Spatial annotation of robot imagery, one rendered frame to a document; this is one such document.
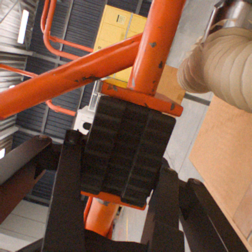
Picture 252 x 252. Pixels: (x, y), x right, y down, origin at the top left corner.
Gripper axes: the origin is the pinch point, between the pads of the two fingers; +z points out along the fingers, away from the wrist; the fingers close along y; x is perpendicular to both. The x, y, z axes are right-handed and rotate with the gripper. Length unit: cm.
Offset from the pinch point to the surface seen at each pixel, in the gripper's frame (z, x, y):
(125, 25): 725, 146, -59
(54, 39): 782, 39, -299
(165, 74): 146, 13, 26
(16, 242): 190, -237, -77
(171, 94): 147, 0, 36
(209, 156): 10.6, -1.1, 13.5
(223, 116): 11.6, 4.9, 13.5
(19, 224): 865, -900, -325
